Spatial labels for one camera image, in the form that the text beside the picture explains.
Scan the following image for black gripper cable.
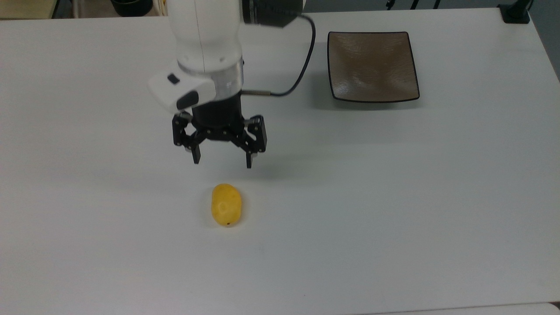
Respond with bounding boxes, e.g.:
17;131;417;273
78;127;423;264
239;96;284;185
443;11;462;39
242;13;317;97

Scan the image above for black bucket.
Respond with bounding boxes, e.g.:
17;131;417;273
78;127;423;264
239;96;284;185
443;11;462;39
110;0;154;18

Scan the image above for yellowish wooden board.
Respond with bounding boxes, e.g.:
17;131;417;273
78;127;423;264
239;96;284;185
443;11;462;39
0;0;60;20

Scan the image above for brown square ceramic plate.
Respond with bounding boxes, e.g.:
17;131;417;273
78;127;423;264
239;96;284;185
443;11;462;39
327;31;420;104

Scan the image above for black table clamp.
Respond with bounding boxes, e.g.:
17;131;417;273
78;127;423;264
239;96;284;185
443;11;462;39
498;0;532;24

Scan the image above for yellow lemon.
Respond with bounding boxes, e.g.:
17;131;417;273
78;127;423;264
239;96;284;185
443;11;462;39
211;183;243;228

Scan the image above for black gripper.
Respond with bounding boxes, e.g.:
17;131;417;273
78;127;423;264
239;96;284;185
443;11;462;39
172;89;268;169

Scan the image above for black stand legs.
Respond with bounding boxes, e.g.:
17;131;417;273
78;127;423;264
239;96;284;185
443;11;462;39
385;0;442;10

